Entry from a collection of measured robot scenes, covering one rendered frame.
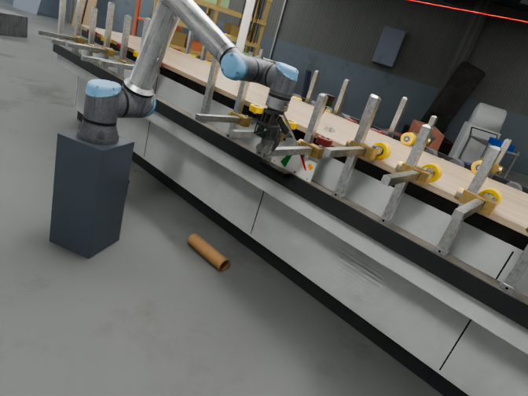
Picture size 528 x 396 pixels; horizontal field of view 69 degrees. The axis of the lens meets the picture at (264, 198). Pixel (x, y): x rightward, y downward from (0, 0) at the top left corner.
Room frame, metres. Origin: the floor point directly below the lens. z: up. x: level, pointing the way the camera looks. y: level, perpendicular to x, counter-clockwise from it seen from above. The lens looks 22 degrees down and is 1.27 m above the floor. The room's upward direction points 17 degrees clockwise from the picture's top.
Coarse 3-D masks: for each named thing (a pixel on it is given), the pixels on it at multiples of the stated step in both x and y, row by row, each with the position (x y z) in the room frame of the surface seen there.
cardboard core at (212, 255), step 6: (192, 234) 2.04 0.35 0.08; (192, 240) 2.00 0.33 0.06; (198, 240) 2.00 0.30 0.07; (204, 240) 2.01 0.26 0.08; (192, 246) 1.99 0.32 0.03; (198, 246) 1.97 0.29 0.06; (204, 246) 1.96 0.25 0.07; (210, 246) 1.97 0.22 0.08; (198, 252) 1.97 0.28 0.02; (204, 252) 1.93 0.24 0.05; (210, 252) 1.92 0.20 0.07; (216, 252) 1.92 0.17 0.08; (210, 258) 1.90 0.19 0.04; (216, 258) 1.88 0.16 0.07; (222, 258) 1.88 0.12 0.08; (216, 264) 1.86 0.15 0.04; (222, 264) 1.92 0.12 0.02; (228, 264) 1.90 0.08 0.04; (222, 270) 1.88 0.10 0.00
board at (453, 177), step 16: (112, 32) 3.79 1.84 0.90; (128, 48) 3.09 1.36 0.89; (176, 64) 2.92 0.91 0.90; (192, 64) 3.23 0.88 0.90; (208, 64) 3.59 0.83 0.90; (192, 80) 2.61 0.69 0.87; (224, 80) 2.88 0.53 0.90; (256, 96) 2.60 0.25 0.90; (288, 112) 2.34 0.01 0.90; (304, 112) 2.53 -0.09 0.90; (304, 128) 2.05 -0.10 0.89; (320, 128) 2.15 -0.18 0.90; (336, 128) 2.31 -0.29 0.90; (352, 128) 2.50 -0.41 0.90; (336, 144) 1.92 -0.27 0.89; (368, 144) 2.13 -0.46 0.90; (400, 144) 2.47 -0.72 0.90; (368, 160) 1.81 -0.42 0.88; (384, 160) 1.83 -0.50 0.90; (400, 160) 1.94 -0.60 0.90; (432, 160) 2.23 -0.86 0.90; (448, 176) 1.92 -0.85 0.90; (464, 176) 2.06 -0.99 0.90; (448, 192) 1.59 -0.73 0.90; (512, 192) 2.01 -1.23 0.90; (496, 208) 1.57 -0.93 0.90; (512, 208) 1.66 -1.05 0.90; (512, 224) 1.44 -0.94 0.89
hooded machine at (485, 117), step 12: (480, 108) 7.29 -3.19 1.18; (492, 108) 7.29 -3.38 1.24; (468, 120) 7.65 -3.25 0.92; (480, 120) 7.22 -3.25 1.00; (492, 120) 7.18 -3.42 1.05; (468, 132) 7.19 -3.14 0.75; (480, 132) 7.15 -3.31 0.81; (492, 132) 7.10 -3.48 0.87; (456, 144) 7.45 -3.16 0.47; (468, 144) 7.17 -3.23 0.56; (480, 144) 7.12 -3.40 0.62; (456, 156) 7.19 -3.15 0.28; (468, 156) 7.14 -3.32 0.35; (480, 156) 7.10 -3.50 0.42
